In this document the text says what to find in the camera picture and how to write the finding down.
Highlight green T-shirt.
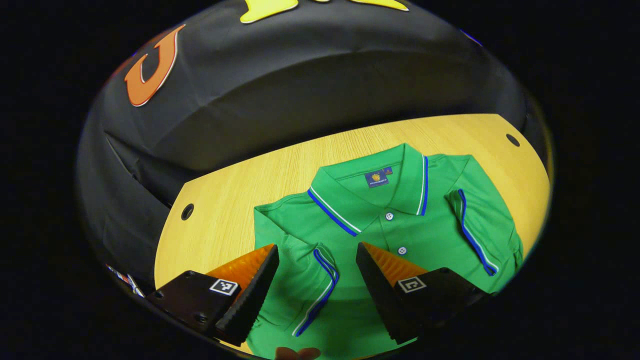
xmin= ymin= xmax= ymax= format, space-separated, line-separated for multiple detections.
xmin=245 ymin=142 xmax=524 ymax=360

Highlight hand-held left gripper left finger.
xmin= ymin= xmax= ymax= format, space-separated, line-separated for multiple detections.
xmin=145 ymin=243 xmax=281 ymax=347

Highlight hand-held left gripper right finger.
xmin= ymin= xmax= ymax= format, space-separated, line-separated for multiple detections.
xmin=355 ymin=241 xmax=488 ymax=346

